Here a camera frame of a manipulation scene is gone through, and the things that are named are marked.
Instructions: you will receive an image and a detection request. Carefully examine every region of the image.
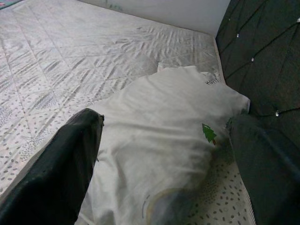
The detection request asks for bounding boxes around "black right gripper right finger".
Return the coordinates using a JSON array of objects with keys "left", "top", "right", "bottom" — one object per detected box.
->
[{"left": 226, "top": 114, "right": 300, "bottom": 225}]

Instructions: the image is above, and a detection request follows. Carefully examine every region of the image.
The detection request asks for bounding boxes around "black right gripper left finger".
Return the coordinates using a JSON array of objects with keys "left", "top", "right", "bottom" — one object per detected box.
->
[{"left": 0, "top": 108, "right": 105, "bottom": 225}]

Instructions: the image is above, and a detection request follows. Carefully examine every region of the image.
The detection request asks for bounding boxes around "white printed pillow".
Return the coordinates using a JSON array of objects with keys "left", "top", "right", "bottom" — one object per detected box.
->
[{"left": 77, "top": 65, "right": 251, "bottom": 225}]

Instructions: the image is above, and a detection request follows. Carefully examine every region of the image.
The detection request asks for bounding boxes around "white grey-speckled quilted mattress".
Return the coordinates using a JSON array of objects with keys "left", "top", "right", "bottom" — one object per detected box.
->
[{"left": 0, "top": 0, "right": 256, "bottom": 225}]

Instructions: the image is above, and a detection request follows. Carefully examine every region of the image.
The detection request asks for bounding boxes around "black tufted headboard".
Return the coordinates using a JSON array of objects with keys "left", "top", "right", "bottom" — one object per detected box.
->
[{"left": 215, "top": 0, "right": 300, "bottom": 165}]

